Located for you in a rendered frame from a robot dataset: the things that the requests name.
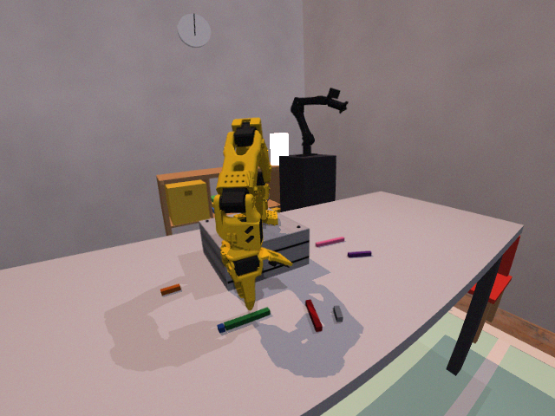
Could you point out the green rod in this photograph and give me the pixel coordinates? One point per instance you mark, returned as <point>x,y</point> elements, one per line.
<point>247,318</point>

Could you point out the pink rod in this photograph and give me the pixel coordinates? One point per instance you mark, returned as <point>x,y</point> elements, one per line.
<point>331,241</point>

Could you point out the orange rod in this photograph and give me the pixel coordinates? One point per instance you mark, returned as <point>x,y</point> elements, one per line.
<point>170,289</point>

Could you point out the purple rod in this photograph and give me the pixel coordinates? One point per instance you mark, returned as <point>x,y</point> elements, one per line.
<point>360,254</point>

